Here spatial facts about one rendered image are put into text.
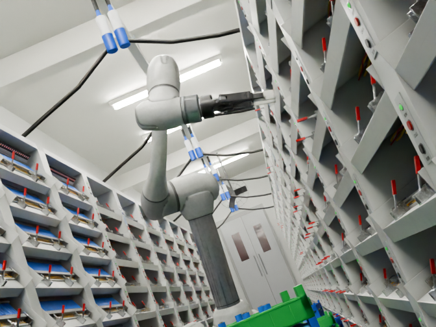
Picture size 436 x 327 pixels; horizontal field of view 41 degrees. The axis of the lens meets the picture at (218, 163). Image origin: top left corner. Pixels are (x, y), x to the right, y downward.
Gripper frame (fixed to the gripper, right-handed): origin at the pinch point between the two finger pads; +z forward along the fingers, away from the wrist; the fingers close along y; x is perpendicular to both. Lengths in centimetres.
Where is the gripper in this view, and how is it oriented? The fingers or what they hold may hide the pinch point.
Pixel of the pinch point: (264, 97)
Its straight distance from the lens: 186.1
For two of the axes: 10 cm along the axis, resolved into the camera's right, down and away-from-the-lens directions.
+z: 9.9, -1.5, -0.9
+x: 1.3, 9.7, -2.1
